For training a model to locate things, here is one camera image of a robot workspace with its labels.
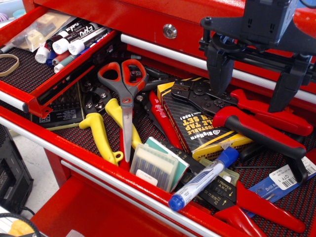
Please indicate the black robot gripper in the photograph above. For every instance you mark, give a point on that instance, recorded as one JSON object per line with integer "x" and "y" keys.
{"x": 265, "y": 36}

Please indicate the red grey handled scissors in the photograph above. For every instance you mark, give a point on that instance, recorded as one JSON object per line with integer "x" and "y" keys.
{"x": 116, "y": 77}

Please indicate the small open red drawer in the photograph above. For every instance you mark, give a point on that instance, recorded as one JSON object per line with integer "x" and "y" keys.
{"x": 32, "y": 87}

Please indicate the yellow black tap wrench box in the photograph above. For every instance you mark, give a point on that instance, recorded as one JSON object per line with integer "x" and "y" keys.
{"x": 195, "y": 131}

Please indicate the silver cylinder lock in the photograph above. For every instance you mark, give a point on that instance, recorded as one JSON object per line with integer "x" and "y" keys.
{"x": 169, "y": 31}

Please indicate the clear plastic drill bit case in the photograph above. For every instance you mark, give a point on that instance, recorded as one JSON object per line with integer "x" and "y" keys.
{"x": 154, "y": 167}

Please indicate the red tool chest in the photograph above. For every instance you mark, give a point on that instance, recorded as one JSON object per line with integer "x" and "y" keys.
{"x": 103, "y": 199}

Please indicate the blue capped white marker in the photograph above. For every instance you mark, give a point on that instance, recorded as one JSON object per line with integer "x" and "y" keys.
{"x": 191, "y": 189}

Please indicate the black drill bit index box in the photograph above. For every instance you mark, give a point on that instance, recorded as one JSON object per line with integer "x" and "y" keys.
{"x": 67, "y": 111}

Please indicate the black Expo marker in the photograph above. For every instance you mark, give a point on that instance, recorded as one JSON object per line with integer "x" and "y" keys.
{"x": 61, "y": 45}

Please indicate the white capped red marker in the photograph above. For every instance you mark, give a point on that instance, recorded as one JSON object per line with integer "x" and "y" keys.
{"x": 42, "y": 53}

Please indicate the clear plastic bag with parts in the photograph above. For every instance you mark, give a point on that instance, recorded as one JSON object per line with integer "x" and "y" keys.
{"x": 40, "y": 30}

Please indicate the black electronic device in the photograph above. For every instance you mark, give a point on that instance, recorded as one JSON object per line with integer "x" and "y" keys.
{"x": 15, "y": 180}

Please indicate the red handled crimping tool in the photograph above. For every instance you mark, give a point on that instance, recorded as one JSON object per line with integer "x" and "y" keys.
{"x": 250, "y": 118}

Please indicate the black automatic wire stripper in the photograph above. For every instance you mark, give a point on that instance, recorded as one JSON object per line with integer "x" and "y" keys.
{"x": 156, "y": 77}

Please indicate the red handled wire stripper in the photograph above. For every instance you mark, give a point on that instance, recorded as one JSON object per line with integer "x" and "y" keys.
{"x": 147, "y": 113}

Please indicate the red handled stripper pliers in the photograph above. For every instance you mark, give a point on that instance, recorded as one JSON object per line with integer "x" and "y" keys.
{"x": 234, "y": 203}

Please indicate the yellow handled tin snips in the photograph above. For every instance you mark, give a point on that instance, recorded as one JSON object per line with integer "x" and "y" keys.
{"x": 103, "y": 124}

